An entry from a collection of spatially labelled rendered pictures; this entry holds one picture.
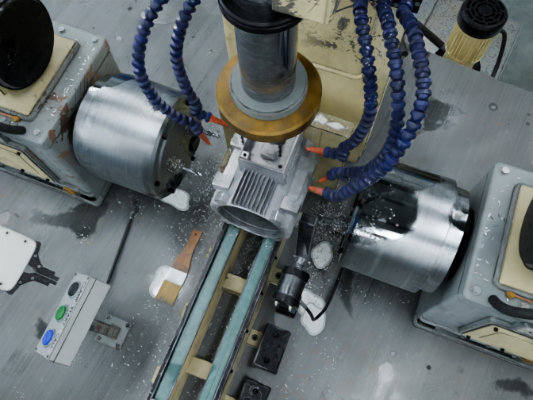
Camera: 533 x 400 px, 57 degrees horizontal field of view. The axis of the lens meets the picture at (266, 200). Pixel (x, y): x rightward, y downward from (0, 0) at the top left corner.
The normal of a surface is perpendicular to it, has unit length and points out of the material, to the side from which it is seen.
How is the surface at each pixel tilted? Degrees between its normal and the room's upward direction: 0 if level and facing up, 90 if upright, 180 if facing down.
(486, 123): 0
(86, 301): 51
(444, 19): 0
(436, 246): 28
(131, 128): 17
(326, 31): 90
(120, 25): 0
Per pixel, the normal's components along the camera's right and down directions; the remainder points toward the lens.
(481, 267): -0.03, -0.36
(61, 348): 0.70, 0.03
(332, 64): -0.36, 0.87
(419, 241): -0.19, 0.09
